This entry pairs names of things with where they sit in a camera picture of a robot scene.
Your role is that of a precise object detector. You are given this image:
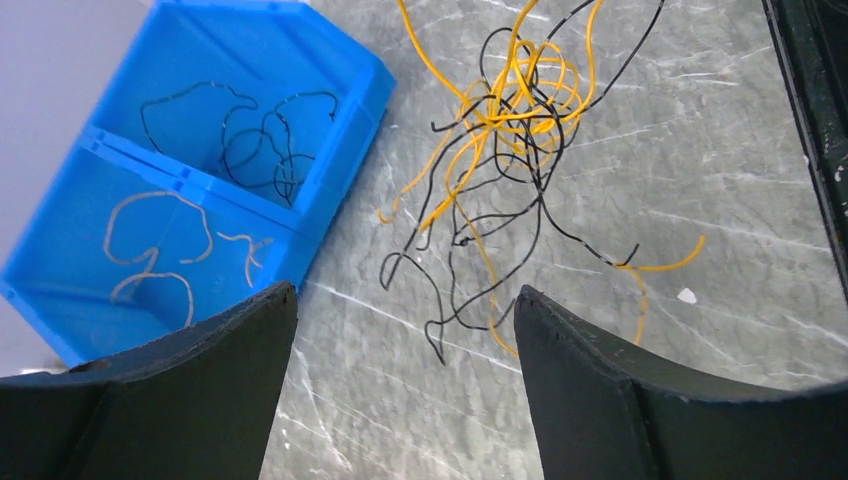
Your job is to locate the blue divided plastic bin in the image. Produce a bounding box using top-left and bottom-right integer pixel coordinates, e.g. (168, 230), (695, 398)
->
(1, 1), (396, 366)

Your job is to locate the black aluminium base frame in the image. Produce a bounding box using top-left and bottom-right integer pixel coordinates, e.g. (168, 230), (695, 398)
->
(762, 0), (847, 287)

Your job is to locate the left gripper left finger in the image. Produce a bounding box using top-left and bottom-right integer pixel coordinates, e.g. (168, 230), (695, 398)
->
(1, 282), (298, 479)

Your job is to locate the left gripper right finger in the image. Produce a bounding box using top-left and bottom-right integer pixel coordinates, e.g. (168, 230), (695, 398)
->
(514, 285), (847, 479)

